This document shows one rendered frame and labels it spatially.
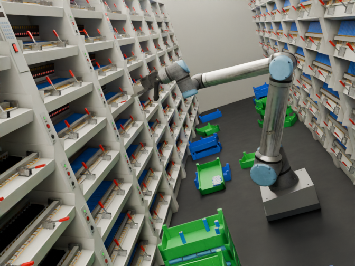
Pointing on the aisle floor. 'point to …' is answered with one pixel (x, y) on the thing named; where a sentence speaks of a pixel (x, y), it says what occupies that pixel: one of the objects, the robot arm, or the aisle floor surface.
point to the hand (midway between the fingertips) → (133, 96)
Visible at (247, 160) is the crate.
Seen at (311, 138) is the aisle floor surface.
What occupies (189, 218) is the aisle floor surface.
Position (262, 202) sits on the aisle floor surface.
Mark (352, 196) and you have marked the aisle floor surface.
